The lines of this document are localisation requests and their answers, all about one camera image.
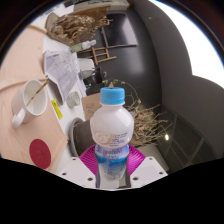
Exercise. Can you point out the printed newspaper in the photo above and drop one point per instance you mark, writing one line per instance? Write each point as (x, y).
(63, 71)

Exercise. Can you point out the black wall screen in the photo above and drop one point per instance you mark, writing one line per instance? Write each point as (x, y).
(120, 30)

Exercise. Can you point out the small yellow tag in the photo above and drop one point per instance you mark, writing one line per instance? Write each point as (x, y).
(56, 109)

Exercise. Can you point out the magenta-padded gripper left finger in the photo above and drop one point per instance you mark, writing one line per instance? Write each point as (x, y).
(87, 160)

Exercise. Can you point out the long ceiling light strip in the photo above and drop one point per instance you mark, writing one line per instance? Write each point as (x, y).
(196, 43)

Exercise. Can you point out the white green-labelled spray bottle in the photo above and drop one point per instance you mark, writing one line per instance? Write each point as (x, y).
(83, 45)

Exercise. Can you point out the white blue-capped drink bottle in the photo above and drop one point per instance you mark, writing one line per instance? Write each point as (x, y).
(111, 133)

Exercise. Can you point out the grey pot saucer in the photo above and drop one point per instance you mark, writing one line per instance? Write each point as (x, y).
(71, 133)

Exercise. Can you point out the brown relief sculpture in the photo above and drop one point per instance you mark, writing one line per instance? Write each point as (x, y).
(75, 26)

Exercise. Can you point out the white tape roll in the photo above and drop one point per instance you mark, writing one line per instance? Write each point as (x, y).
(73, 99)

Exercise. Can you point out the flat round red coaster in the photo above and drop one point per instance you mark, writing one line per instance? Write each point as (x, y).
(40, 154)

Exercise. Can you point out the white ceramic mug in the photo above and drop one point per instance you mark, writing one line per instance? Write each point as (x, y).
(20, 111)

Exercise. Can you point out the white plastic chair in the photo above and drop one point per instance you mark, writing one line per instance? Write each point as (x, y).
(86, 66)

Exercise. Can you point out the tan wooden drawing board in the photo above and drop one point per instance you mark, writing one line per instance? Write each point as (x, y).
(20, 60)

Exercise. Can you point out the wooden easel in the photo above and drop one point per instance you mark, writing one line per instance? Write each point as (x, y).
(100, 55)

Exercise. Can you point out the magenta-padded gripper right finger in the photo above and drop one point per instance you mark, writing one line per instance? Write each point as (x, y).
(136, 160)

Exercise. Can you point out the round ceiling spotlight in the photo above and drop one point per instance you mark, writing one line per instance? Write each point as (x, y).
(166, 137)

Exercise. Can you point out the thin wooden stick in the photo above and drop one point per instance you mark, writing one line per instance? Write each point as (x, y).
(36, 93)

